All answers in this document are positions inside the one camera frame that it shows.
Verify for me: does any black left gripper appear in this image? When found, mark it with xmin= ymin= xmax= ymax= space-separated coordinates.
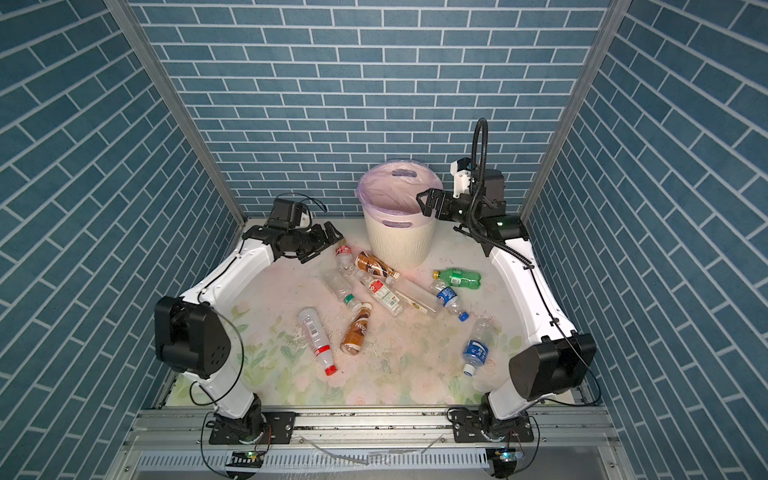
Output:
xmin=286 ymin=219 xmax=343 ymax=262

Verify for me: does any clear bottle red label yellow cap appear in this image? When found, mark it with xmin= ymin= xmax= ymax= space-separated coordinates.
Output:
xmin=334 ymin=239 xmax=356 ymax=276

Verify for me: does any white bin with pink liner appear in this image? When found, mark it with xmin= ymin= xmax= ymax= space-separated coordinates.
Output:
xmin=355 ymin=160 xmax=442 ymax=270

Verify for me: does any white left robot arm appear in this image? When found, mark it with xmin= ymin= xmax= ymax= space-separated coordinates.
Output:
xmin=154 ymin=195 xmax=343 ymax=421

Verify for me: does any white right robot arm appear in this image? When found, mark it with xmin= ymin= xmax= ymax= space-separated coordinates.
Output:
xmin=416 ymin=158 xmax=597 ymax=427

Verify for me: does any clear bottle green cap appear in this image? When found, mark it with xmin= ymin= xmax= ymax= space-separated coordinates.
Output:
xmin=322 ymin=270 xmax=362 ymax=314

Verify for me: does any green soda bottle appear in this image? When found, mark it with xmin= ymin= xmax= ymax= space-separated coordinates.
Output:
xmin=433 ymin=268 xmax=482 ymax=290

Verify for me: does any brown drink bottle upper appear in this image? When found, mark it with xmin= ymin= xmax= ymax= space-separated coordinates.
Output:
xmin=355 ymin=251 xmax=400 ymax=281

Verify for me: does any brown drink bottle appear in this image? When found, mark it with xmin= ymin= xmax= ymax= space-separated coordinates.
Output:
xmin=355 ymin=251 xmax=400 ymax=281
xmin=340 ymin=302 xmax=372 ymax=356

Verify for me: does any clear bottle blue cap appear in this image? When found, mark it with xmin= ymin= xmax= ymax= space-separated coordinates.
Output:
xmin=431 ymin=279 xmax=469 ymax=322

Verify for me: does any frosted clear tall bottle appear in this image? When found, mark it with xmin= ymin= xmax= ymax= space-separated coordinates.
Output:
xmin=391 ymin=276 xmax=441 ymax=318

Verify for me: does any clear bottle red white label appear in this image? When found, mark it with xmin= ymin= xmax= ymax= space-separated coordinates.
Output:
xmin=355 ymin=270 xmax=403 ymax=316

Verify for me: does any water bottle blue label white cap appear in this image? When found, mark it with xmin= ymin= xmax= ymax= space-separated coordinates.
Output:
xmin=462 ymin=318 xmax=495 ymax=377

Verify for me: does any brown drink bottle lower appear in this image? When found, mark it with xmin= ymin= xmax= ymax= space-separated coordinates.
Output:
xmin=340 ymin=302 xmax=372 ymax=356

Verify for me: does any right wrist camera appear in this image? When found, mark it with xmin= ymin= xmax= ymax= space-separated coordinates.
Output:
xmin=450 ymin=157 xmax=473 ymax=198

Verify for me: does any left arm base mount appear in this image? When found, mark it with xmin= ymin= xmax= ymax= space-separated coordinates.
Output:
xmin=206 ymin=411 xmax=296 ymax=445

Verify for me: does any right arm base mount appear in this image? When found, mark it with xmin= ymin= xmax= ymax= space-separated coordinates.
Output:
xmin=445 ymin=407 xmax=534 ymax=443

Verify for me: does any aluminium front rail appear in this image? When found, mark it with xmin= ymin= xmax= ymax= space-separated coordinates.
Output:
xmin=125 ymin=405 xmax=619 ymax=450

